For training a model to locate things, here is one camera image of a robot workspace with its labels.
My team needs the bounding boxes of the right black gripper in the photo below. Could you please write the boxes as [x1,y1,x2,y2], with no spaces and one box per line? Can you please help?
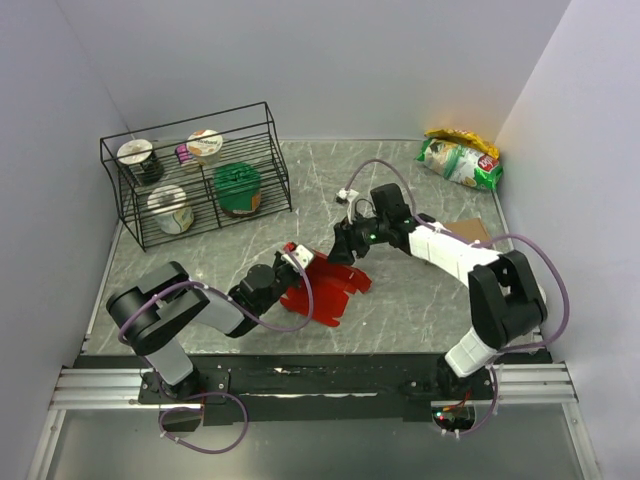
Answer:
[326,209,390,266]

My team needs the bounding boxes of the red paper box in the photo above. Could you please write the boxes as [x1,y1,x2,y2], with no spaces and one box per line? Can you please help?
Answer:
[306,251,372,328]

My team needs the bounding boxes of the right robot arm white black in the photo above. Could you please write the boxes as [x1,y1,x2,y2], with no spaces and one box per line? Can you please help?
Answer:
[328,183,548,399]

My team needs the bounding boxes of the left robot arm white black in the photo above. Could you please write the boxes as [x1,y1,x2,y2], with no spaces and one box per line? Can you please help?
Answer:
[106,245,315,402]

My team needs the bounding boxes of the brown cardboard box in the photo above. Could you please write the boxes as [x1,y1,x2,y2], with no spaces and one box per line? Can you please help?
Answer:
[423,217,495,266]

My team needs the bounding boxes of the green lidded jar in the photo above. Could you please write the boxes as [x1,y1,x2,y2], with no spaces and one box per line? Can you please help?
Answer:
[213,162,262,217]

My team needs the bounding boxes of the white cup lower shelf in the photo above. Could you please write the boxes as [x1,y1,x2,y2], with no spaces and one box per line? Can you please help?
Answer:
[147,185,194,235]

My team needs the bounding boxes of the green chips bag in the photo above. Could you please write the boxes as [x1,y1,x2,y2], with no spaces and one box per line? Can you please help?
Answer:
[416,137,503,191]

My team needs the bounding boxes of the yellow chips bag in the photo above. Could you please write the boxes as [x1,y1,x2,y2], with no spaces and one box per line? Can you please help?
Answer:
[424,128,500,159]

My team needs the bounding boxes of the white yogurt cup orange label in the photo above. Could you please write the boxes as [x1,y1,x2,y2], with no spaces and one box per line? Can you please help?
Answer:
[186,129,224,166]

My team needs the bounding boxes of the small purple white cup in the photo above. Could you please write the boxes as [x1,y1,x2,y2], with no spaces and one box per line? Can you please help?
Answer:
[174,144,194,164]

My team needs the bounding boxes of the foil lid dark cup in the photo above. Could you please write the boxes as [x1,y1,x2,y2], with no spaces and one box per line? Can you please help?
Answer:
[117,139,164,186]

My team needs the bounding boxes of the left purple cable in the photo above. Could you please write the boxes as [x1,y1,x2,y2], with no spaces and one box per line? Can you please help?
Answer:
[117,244,315,455]

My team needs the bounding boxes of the purple cable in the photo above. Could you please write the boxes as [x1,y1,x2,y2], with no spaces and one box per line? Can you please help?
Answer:
[345,158,571,437]
[117,244,315,455]

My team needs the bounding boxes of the black wire rack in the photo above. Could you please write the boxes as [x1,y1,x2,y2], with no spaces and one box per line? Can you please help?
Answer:
[100,101,293,250]

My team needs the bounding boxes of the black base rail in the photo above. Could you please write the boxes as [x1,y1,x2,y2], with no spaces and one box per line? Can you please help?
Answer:
[72,350,554,427]

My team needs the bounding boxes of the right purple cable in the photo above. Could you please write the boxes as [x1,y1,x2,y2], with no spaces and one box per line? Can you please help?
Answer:
[345,158,571,437]

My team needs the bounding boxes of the aluminium frame rail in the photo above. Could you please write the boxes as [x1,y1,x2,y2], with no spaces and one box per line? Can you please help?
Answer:
[26,319,603,480]

